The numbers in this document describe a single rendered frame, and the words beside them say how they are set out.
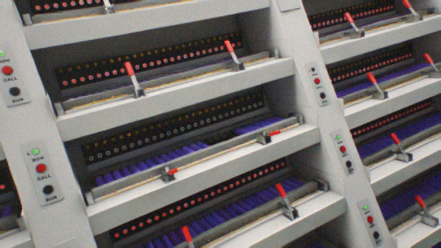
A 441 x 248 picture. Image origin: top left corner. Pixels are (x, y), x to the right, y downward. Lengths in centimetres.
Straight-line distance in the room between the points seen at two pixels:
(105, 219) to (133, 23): 44
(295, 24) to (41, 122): 68
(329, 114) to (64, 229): 70
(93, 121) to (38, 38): 20
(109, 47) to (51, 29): 24
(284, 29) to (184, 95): 35
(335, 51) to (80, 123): 71
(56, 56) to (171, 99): 35
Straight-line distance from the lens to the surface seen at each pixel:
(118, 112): 77
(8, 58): 80
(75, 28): 83
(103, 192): 79
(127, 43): 103
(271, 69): 92
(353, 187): 101
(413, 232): 120
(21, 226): 80
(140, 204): 76
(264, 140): 86
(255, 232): 88
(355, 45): 113
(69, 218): 75
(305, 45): 100
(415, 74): 137
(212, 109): 98
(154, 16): 86
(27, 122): 77
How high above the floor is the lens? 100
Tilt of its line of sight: 2 degrees up
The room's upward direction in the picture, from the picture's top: 20 degrees counter-clockwise
